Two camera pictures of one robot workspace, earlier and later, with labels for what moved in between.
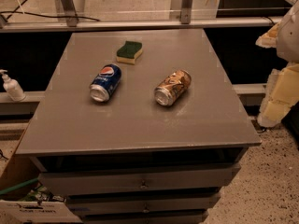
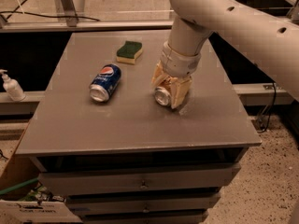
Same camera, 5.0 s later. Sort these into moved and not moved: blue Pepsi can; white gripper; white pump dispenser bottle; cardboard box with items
Moved: white gripper
Not moved: white pump dispenser bottle; cardboard box with items; blue Pepsi can
